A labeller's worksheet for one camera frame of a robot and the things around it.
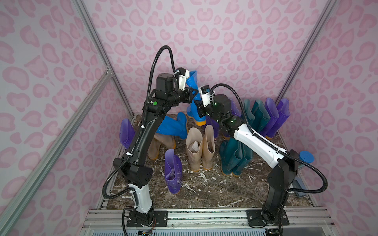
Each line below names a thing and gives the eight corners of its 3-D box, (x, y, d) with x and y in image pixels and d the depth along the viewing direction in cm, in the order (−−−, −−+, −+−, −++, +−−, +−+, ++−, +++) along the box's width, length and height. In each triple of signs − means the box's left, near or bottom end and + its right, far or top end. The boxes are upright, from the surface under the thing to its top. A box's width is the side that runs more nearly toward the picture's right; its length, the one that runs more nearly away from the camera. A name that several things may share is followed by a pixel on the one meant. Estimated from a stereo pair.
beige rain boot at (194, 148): (187, 174, 90) (185, 153, 69) (188, 152, 100) (186, 127, 79) (201, 174, 90) (203, 153, 69) (201, 152, 100) (202, 127, 79)
